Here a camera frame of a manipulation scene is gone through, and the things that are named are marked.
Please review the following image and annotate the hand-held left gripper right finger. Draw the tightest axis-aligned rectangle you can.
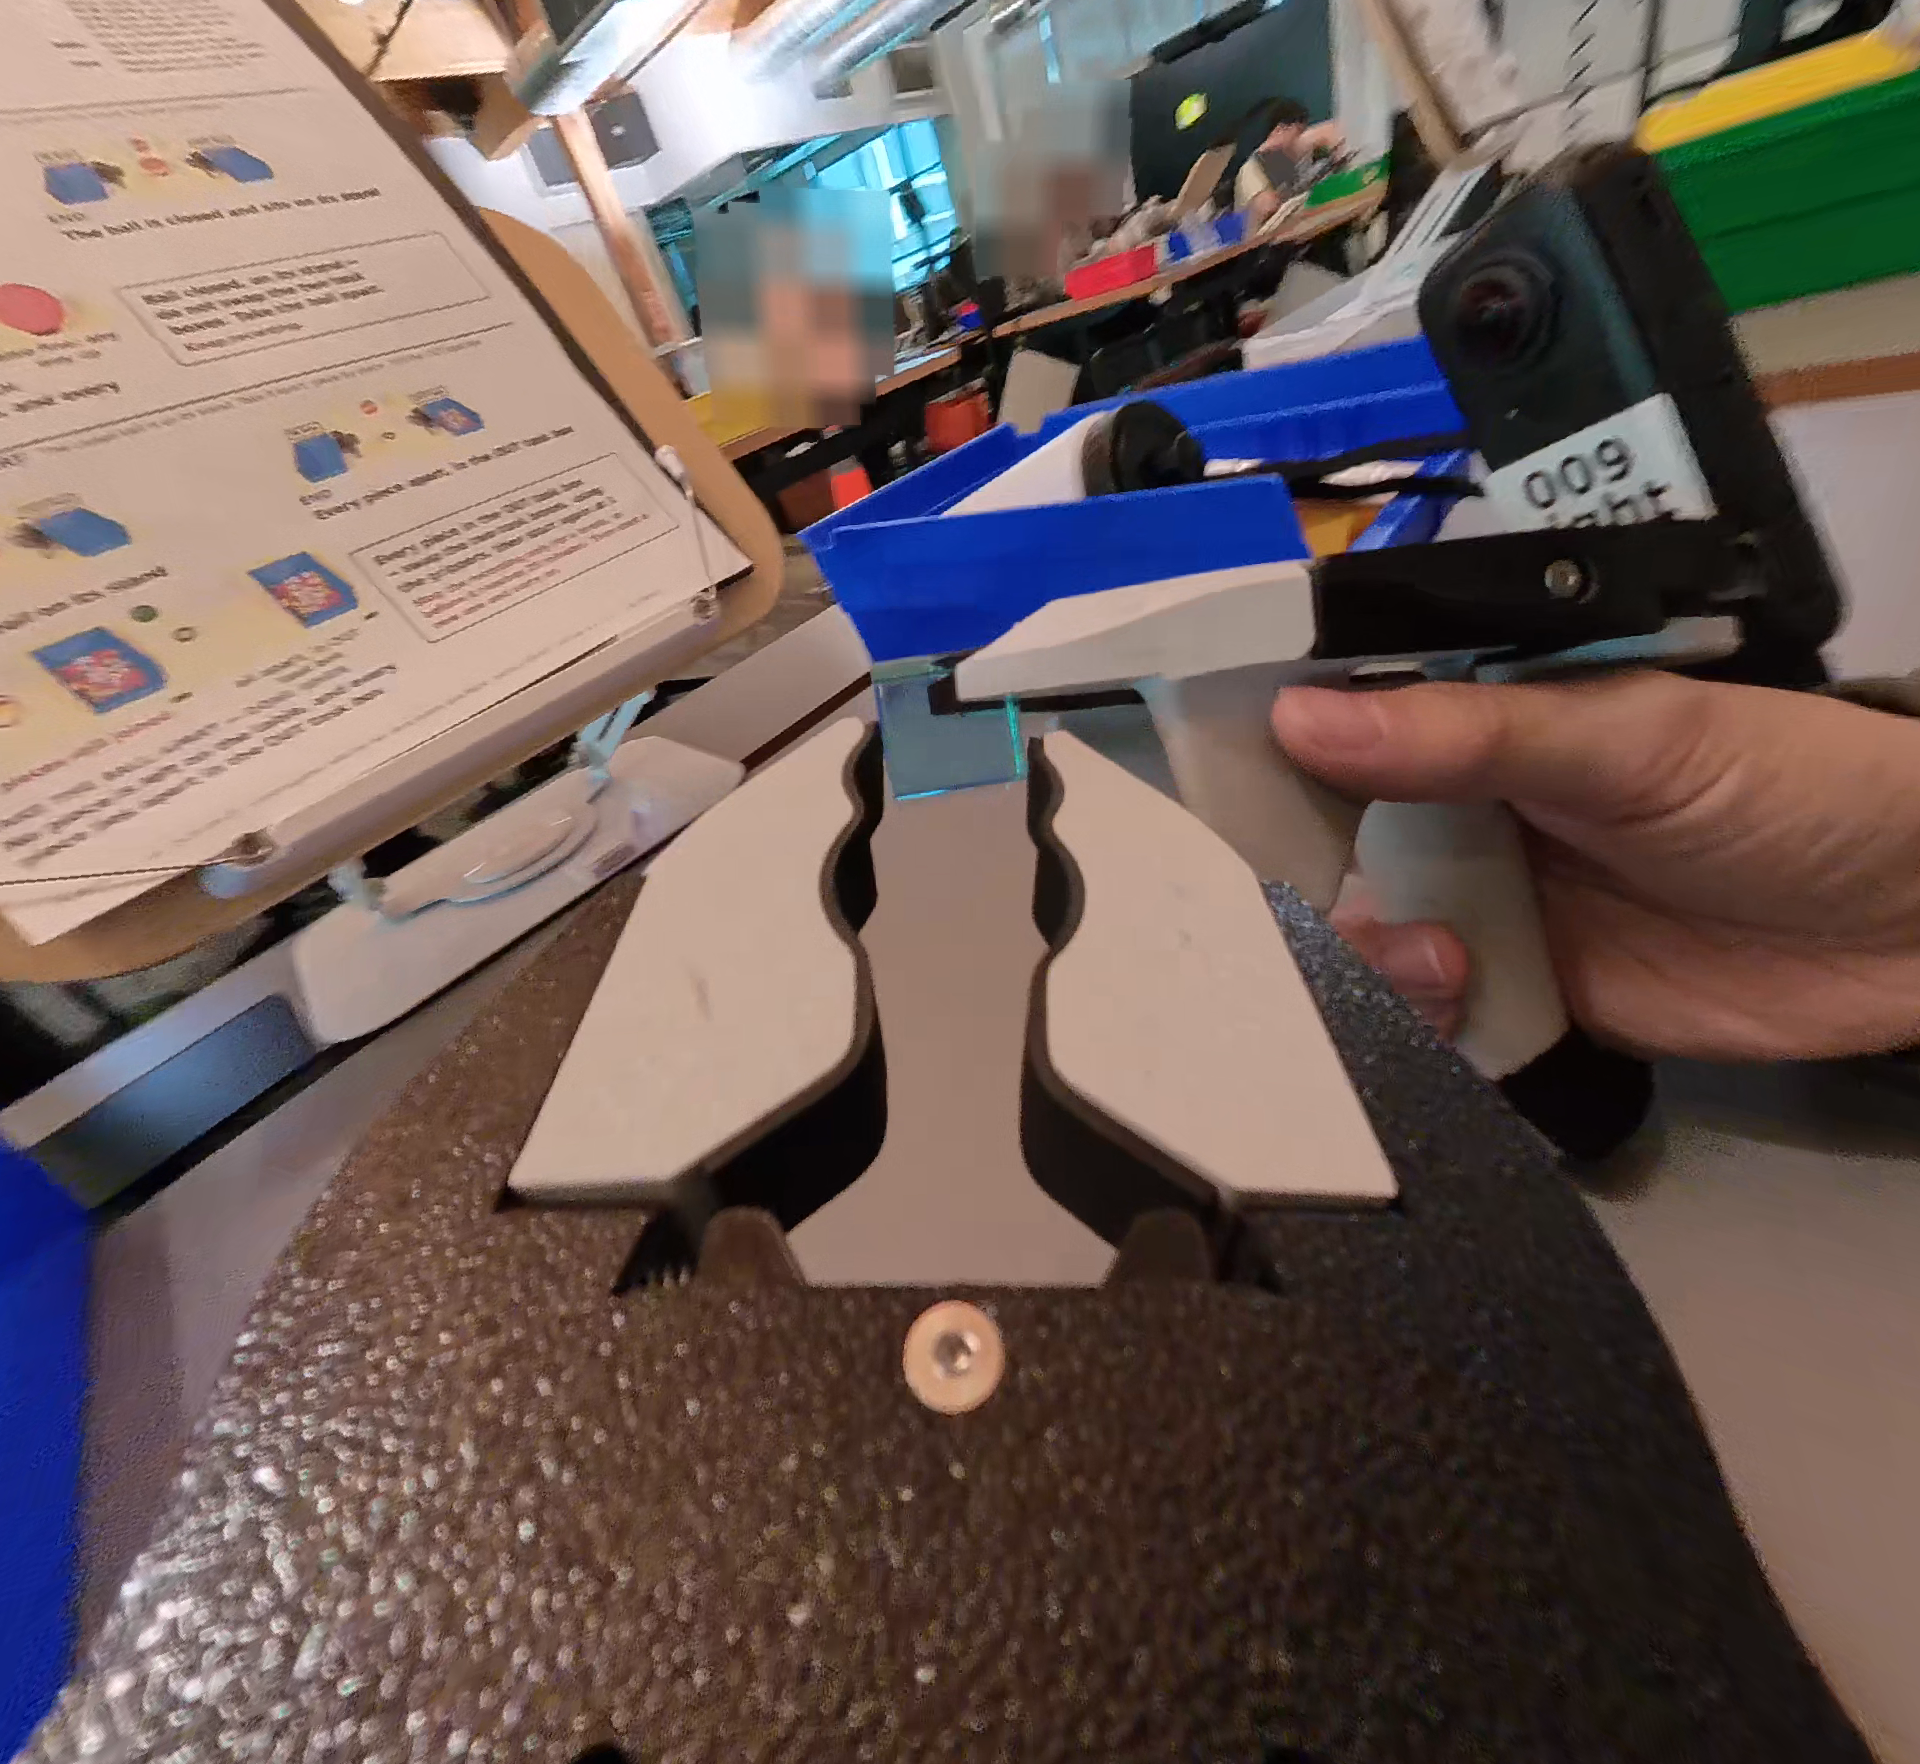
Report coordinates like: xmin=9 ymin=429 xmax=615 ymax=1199
xmin=1025 ymin=733 xmax=1401 ymax=1242

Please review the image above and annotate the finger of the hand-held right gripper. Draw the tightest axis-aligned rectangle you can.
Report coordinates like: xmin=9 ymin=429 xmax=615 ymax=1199
xmin=926 ymin=561 xmax=1361 ymax=912

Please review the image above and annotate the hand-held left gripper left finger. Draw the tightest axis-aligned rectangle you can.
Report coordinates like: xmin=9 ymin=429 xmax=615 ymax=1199
xmin=506 ymin=719 xmax=890 ymax=1235

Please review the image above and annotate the blue plastic bin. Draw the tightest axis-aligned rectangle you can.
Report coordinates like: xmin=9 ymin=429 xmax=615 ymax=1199
xmin=798 ymin=338 xmax=1482 ymax=667
xmin=0 ymin=1147 xmax=96 ymax=1755

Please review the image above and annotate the clear glass cube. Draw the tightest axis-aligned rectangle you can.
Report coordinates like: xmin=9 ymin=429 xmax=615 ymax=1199
xmin=872 ymin=660 xmax=1033 ymax=805

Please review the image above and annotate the person's right hand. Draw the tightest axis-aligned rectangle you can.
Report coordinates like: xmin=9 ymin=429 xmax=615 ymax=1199
xmin=1272 ymin=673 xmax=1920 ymax=1064

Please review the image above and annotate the white bottle black cap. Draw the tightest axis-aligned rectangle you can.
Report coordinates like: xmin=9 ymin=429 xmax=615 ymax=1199
xmin=936 ymin=403 xmax=1212 ymax=524

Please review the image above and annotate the green plastic bin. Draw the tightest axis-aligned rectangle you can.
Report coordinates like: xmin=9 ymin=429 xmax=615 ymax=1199
xmin=1654 ymin=69 xmax=1920 ymax=315

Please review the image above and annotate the grey topped table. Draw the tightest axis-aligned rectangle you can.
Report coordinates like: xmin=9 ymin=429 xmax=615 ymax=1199
xmin=1753 ymin=354 xmax=1920 ymax=687

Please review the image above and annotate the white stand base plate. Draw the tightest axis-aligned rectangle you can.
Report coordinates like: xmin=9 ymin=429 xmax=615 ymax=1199
xmin=1242 ymin=276 xmax=1431 ymax=374
xmin=289 ymin=733 xmax=751 ymax=1047

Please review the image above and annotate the black wall monitor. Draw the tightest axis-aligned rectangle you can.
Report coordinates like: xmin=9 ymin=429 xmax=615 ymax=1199
xmin=1124 ymin=0 xmax=1341 ymax=203

